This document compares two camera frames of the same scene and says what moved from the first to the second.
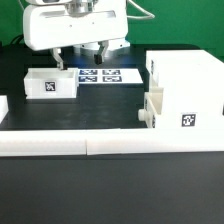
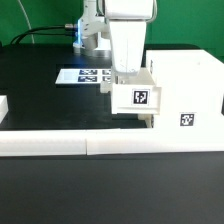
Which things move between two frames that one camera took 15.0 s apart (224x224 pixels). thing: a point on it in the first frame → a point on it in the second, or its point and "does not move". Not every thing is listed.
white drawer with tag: [50, 83] → [134, 94]
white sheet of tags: [108, 76] does not move
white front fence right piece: [117, 141] does not move
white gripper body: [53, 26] → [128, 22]
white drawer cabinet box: [193, 88] does not move
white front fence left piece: [15, 143] does not move
